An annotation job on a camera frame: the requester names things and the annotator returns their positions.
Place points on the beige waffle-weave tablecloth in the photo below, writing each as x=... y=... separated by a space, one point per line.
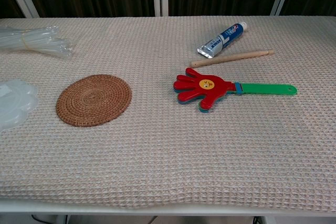
x=168 y=155

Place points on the blue white toothpaste tube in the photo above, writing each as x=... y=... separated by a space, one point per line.
x=223 y=39

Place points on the bundle of clear plastic tubes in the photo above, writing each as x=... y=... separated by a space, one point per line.
x=34 y=41

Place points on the red green blue hand clapper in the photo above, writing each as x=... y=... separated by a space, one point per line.
x=210 y=90

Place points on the clear flower-shaped plastic tray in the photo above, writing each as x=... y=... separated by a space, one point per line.
x=15 y=103

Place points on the thin wooden stick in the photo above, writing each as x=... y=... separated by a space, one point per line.
x=231 y=58

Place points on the round woven rattan coaster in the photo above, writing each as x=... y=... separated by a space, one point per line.
x=93 y=100

